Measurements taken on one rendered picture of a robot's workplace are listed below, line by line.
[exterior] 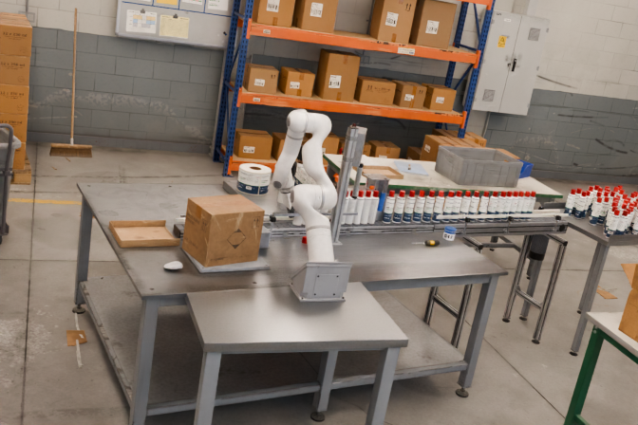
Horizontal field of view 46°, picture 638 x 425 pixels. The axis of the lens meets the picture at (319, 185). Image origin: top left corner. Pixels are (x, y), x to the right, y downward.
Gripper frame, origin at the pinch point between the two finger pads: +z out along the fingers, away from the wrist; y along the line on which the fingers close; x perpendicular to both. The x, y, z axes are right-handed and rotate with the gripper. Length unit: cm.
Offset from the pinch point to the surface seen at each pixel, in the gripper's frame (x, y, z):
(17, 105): 108, 319, -14
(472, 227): -119, -6, 52
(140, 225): 80, 13, -18
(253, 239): 37, -40, -16
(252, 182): 3, 50, -3
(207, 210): 56, -38, -39
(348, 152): -32.8, -16.7, -33.1
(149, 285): 93, -55, -22
